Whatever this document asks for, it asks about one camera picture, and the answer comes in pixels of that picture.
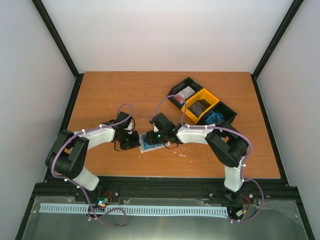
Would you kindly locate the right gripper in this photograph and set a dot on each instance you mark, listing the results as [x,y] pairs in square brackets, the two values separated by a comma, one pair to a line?
[151,139]

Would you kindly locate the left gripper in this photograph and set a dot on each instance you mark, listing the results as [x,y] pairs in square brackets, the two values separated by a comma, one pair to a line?
[134,144]

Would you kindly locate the beige card holder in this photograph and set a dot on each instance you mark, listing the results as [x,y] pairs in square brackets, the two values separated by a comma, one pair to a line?
[142,150]

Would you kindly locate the blue VIP card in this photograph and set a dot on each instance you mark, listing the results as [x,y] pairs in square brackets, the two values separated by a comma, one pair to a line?
[149,146]

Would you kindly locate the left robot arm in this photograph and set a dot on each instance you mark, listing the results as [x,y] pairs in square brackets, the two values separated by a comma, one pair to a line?
[67,157]

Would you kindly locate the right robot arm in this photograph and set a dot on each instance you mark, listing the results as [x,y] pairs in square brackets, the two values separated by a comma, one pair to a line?
[229,146]

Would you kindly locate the dark grey cards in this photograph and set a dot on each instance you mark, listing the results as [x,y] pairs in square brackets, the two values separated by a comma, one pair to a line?
[199,107]

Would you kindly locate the red white cards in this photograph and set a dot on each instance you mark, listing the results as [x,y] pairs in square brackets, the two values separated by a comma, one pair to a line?
[184,94]

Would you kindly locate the blue cards stack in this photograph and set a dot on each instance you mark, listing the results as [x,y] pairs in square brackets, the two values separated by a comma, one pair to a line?
[214,118]

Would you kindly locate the black bin with blue cards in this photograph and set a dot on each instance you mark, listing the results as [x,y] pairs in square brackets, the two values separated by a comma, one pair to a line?
[228,113]

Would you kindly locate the yellow bin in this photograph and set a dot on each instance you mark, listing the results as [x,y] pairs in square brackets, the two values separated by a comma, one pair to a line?
[202,94]

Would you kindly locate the small electronics board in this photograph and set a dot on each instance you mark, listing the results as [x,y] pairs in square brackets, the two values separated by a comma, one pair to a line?
[104,201]

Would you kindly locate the light blue cable duct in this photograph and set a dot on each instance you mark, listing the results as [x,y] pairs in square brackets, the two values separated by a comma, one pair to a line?
[137,210]

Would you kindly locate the black aluminium rail base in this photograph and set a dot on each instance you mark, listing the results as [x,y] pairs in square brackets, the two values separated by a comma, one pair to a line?
[210,190]

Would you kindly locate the left black frame post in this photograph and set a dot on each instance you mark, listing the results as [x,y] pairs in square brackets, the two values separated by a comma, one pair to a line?
[47,20]

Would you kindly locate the black frame post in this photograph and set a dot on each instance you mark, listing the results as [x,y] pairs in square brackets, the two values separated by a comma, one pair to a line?
[283,26]
[47,20]

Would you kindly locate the right black frame post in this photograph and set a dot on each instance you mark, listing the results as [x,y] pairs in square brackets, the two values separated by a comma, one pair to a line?
[283,26]

